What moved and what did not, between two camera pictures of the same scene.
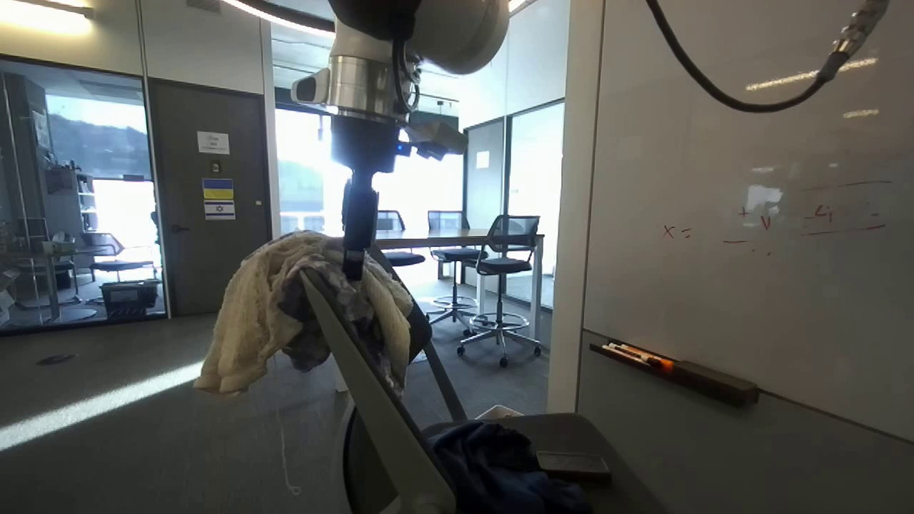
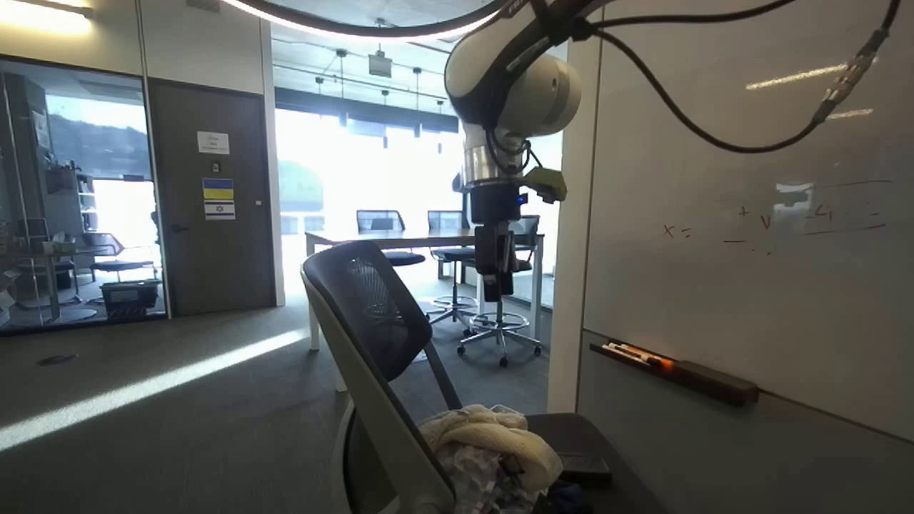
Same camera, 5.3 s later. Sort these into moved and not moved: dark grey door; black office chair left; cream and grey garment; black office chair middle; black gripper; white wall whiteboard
Moved: black gripper; cream and grey garment
Not moved: black office chair middle; white wall whiteboard; dark grey door; black office chair left
